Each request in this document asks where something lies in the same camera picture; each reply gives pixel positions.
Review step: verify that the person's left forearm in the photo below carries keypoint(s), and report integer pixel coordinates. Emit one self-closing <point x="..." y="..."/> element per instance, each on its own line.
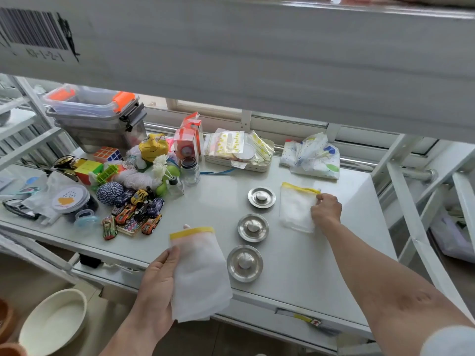
<point x="137" y="339"/>

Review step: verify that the black glasses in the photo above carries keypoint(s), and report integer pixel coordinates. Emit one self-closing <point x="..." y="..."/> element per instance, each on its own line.
<point x="18" y="210"/>

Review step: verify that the green ball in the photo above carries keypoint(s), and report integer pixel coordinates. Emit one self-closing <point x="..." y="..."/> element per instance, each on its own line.
<point x="173" y="171"/>

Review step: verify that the white sleeve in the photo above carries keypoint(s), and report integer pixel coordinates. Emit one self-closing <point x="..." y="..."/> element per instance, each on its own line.
<point x="451" y="342"/>

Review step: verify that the colourful dotted wipes pack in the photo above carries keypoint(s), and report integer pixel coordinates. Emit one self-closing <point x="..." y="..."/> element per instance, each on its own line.
<point x="315" y="159"/>

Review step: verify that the multicolour puzzle cube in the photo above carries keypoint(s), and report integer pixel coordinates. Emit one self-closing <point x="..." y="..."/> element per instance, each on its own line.
<point x="107" y="154"/>

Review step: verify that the small yellow-trimmed white mesh bag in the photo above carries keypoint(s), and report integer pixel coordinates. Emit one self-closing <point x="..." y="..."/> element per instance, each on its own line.
<point x="297" y="209"/>

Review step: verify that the gold black sunglasses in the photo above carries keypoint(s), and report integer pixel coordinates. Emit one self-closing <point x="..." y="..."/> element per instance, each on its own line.
<point x="68" y="162"/>

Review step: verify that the blue pacifier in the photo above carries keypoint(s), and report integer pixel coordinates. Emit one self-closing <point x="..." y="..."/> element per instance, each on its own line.
<point x="86" y="218"/>

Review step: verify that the tray of yellow-print packets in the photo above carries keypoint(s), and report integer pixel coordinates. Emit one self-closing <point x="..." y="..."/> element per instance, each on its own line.
<point x="237" y="151"/>

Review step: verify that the yellow foil snack bag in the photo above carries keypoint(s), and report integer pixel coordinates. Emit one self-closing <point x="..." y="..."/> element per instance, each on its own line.
<point x="153" y="148"/>

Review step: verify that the black power adapter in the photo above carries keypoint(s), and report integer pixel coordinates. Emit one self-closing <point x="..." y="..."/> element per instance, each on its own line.
<point x="90" y="261"/>

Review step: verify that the white shelf beam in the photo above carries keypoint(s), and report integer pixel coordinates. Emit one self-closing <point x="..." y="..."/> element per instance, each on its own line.
<point x="259" y="55"/>

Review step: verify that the person's right hand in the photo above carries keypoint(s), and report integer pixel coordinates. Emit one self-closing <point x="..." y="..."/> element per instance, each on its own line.
<point x="328" y="211"/>

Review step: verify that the steel sink strainer lid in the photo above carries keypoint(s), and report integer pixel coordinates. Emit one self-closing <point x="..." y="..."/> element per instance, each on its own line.
<point x="261" y="197"/>
<point x="253" y="228"/>
<point x="245" y="263"/>

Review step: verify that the white shelf frame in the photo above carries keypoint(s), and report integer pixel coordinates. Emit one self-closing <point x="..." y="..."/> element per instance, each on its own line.
<point x="415" y="218"/>

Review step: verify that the blue white twine ball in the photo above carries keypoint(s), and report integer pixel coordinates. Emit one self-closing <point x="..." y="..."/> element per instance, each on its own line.
<point x="110" y="193"/>

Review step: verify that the person's right fingers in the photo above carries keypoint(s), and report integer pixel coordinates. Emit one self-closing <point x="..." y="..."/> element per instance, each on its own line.
<point x="318" y="207"/>

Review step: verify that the brown clay pot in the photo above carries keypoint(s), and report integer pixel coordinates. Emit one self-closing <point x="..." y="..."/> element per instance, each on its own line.
<point x="11" y="350"/>

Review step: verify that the clear storage box orange latches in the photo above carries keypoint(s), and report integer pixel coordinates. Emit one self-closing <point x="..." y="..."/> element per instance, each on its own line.
<point x="92" y="118"/>

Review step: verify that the person's left thumb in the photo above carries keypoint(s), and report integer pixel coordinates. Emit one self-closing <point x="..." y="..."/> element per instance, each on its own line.
<point x="171" y="257"/>

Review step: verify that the white flower diffuser bottle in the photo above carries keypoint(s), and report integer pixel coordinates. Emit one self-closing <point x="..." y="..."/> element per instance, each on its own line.
<point x="172" y="183"/>

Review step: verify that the table edge label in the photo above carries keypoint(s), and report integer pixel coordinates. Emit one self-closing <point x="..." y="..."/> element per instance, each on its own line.
<point x="308" y="321"/>

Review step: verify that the pile of toy cars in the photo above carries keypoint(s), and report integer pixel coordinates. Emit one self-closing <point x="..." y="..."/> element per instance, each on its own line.
<point x="137" y="215"/>

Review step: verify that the person's right forearm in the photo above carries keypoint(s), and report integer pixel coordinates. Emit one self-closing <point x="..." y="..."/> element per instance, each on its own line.
<point x="378" y="285"/>

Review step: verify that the white mesh yarn bundle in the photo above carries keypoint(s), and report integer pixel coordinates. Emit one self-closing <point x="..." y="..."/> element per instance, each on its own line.
<point x="131" y="178"/>

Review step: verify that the white plastic bag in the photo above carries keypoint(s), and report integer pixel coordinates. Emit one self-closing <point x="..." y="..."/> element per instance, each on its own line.
<point x="454" y="237"/>

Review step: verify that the green plastic toy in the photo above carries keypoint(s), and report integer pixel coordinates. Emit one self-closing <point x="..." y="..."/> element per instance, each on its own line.
<point x="107" y="174"/>

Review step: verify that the barcode label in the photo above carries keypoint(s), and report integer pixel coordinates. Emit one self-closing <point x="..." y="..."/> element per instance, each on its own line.
<point x="31" y="31"/>

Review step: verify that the white oval bowl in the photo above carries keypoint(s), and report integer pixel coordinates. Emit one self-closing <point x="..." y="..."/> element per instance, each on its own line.
<point x="52" y="324"/>

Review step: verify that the round tin white lid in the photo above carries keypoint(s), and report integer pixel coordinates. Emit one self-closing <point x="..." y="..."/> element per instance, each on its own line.
<point x="69" y="200"/>

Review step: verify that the glass jar black lid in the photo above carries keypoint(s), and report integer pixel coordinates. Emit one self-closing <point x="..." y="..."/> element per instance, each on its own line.
<point x="190" y="172"/>

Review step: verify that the yellow green puzzle cube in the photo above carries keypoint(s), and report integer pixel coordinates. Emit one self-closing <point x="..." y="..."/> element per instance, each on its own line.
<point x="88" y="171"/>

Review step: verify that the large yellow-trimmed white mesh bag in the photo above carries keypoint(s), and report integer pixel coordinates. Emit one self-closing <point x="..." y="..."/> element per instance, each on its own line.
<point x="200" y="274"/>

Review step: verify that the clear plastic bag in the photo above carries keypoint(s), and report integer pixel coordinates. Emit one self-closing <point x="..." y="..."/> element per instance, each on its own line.
<point x="44" y="196"/>

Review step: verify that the person's left hand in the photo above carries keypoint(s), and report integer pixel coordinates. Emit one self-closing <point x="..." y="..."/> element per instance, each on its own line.
<point x="156" y="289"/>

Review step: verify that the red white carton box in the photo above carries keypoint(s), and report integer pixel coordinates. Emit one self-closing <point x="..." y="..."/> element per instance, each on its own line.
<point x="195" y="124"/>
<point x="185" y="146"/>

